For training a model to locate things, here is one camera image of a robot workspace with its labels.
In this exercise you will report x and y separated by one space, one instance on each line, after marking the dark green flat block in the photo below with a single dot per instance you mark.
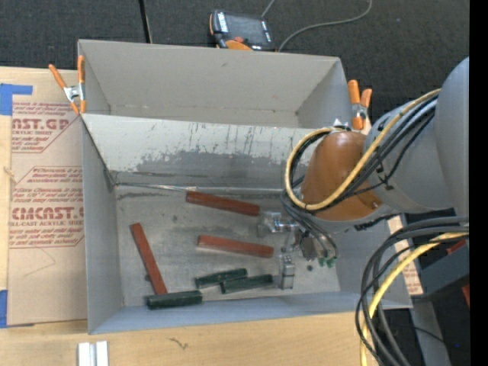
221 278
174 299
247 283

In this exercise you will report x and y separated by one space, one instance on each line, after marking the grey metal bin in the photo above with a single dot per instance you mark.
198 86

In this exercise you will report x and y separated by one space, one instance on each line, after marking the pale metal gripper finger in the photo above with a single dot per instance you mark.
271 221
287 275

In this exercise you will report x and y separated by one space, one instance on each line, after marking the brown cardboard board red print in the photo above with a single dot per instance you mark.
45 189

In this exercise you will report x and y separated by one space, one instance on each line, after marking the red-brown flat block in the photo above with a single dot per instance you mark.
236 246
148 259
223 203

